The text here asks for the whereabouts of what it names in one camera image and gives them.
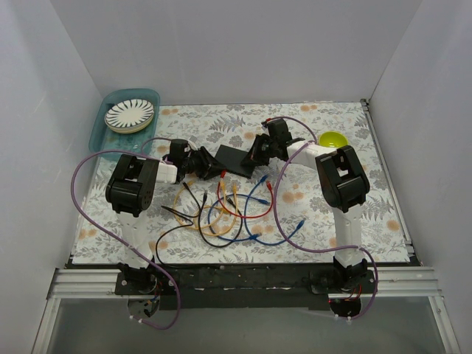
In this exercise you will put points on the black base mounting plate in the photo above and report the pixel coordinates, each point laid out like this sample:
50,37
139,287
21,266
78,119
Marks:
265,285

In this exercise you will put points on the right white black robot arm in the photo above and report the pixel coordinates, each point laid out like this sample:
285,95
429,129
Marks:
344,187

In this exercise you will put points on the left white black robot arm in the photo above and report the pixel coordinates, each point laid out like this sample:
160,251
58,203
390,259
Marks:
131,187

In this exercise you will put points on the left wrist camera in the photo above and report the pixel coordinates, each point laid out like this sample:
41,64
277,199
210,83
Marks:
179,150

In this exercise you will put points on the aluminium frame rail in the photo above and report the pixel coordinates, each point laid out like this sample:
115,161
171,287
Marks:
99,283

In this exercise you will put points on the black network switch box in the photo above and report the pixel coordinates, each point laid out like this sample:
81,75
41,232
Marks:
231,158

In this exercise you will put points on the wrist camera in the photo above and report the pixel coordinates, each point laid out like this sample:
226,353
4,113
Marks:
278,130
179,150

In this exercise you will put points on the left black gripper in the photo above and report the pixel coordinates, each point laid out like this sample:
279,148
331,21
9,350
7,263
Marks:
203,164

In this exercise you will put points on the striped white plate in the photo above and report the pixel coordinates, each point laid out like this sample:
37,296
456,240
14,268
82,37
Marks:
130,116

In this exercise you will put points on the lime green bowl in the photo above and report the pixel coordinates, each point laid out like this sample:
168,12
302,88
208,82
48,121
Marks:
333,139

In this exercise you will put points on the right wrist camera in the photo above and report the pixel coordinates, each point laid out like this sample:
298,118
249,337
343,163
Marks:
278,130

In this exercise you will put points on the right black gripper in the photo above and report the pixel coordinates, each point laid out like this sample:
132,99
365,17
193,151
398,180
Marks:
259,150

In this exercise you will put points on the floral patterned table mat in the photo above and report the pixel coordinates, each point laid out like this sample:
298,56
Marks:
285,217

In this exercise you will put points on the teal plastic tray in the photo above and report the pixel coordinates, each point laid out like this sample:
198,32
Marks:
103,138

